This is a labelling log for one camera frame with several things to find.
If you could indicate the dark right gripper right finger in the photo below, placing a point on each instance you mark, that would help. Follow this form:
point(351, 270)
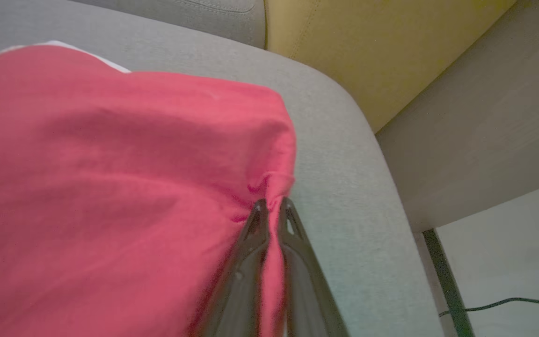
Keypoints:
point(307, 290)

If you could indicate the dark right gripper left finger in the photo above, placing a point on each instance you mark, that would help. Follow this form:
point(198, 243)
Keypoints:
point(241, 290)

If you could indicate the red and white garment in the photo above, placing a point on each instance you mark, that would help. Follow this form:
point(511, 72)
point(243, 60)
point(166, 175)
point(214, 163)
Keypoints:
point(110, 187)

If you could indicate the grey fabric sofa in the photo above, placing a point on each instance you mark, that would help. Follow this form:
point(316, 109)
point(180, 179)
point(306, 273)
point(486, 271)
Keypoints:
point(344, 187)

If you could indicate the dark metal bar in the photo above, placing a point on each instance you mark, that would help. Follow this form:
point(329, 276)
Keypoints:
point(449, 285)

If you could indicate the yellow sofa cushion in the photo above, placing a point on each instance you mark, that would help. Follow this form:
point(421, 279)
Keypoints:
point(382, 47)

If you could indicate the grey sofa cushion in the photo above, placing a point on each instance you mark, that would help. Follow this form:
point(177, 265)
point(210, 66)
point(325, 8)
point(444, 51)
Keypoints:
point(204, 14)

